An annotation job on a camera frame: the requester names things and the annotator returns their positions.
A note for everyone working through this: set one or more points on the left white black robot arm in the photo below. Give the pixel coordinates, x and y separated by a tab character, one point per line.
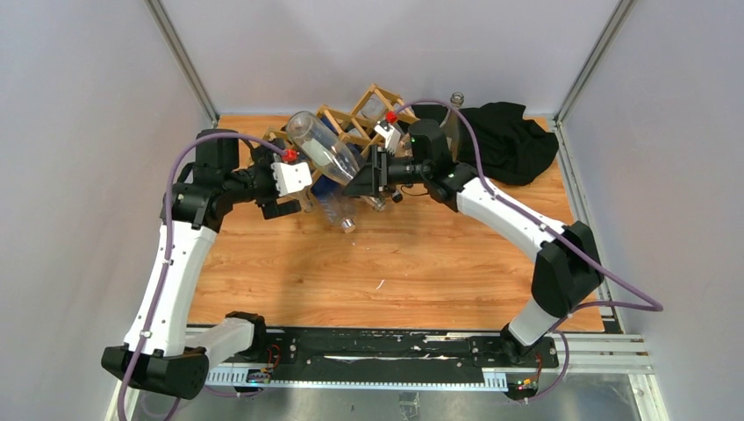
229	168

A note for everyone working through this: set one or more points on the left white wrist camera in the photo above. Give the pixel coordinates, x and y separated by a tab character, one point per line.
291	178

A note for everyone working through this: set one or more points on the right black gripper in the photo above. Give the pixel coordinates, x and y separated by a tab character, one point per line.
373	180

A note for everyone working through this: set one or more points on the clear bottle gold black label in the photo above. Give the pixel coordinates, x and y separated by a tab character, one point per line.
451	124

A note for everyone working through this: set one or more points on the wooden lattice wine rack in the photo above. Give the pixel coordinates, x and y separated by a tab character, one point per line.
348	125

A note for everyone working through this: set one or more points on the clear square bottle silver cap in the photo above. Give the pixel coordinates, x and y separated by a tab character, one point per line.
339	210

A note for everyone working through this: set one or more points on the blue BLU labelled bottle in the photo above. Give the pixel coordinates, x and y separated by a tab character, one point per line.
324	183

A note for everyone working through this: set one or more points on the aluminium frame rails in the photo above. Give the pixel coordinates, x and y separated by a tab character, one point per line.
583	352

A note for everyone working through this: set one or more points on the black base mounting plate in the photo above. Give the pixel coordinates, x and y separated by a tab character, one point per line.
371	357

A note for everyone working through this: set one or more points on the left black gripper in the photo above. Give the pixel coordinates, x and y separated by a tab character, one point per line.
263	157

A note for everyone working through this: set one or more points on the clear bottle white label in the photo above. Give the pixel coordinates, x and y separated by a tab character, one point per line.
329	154

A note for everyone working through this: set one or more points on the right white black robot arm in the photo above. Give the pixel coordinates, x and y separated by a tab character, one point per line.
565	257

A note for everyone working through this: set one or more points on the black cloth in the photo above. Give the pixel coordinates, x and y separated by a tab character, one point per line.
513	150

